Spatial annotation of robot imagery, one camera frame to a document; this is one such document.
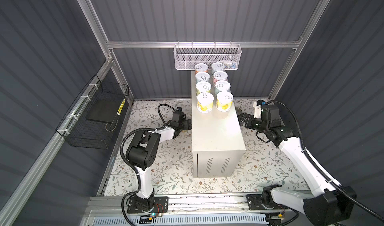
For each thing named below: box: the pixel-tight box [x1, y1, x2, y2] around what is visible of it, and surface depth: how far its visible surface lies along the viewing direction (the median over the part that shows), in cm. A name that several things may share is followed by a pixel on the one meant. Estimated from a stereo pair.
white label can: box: [214, 80, 231, 95], surface depth 72 cm
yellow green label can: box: [195, 81, 212, 96], surface depth 72 cm
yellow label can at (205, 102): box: [197, 92, 214, 113], surface depth 67 cm
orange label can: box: [194, 63, 209, 74], surface depth 82 cm
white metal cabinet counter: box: [191, 70, 246, 178], surface depth 64 cm
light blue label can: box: [195, 71, 210, 83], surface depth 77 cm
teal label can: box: [211, 62, 225, 75], surface depth 83 cm
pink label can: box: [213, 71, 229, 84], surface depth 77 cm
